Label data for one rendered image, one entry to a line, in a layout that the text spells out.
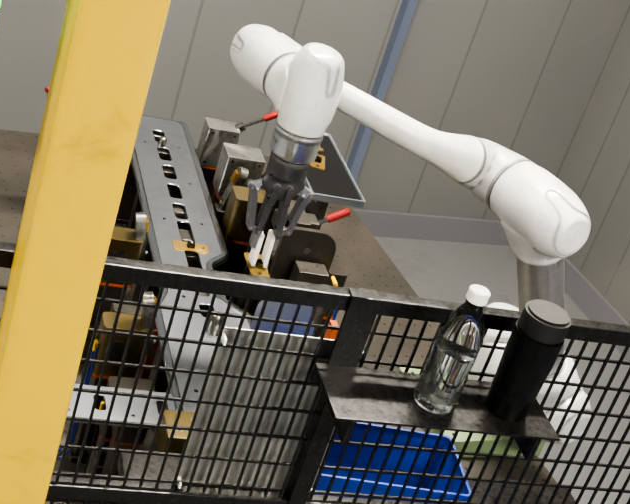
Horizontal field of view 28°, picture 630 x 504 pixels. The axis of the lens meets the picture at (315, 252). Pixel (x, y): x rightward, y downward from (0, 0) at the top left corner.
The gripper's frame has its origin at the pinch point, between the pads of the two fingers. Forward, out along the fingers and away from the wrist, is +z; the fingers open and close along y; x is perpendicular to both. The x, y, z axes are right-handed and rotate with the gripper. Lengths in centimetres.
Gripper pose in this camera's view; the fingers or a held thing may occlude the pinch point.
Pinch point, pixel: (262, 247)
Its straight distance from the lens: 240.7
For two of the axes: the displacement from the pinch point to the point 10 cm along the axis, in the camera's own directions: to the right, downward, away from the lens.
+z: -2.9, 8.4, 4.6
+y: -9.3, -1.3, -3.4
